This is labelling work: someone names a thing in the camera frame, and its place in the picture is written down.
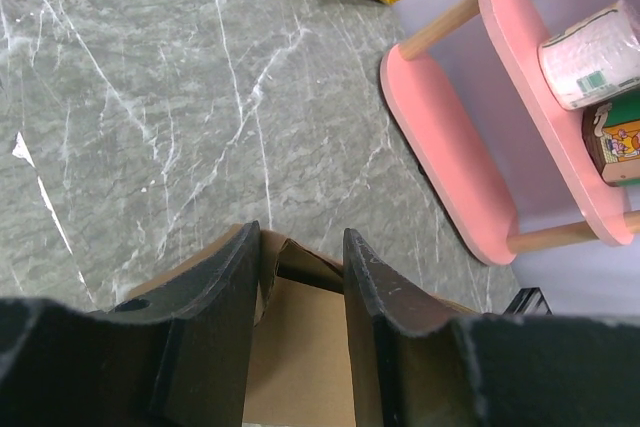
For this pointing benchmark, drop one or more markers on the brown cardboard box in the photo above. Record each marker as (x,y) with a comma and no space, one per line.
(335,343)

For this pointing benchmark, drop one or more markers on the green can lower shelf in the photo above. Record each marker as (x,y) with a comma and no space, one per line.
(610,133)

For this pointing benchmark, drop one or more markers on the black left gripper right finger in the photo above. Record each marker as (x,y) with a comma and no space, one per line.
(475,372)

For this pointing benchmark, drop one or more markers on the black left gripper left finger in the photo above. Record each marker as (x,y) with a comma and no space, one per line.
(177,355)

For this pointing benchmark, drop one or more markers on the aluminium rail frame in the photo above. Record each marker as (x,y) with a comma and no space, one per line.
(528,301)

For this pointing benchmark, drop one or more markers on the pink three-tier shelf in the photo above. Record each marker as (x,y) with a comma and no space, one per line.
(457,147)

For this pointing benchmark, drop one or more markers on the white cup middle shelf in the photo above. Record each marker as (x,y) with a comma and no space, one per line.
(595,59)

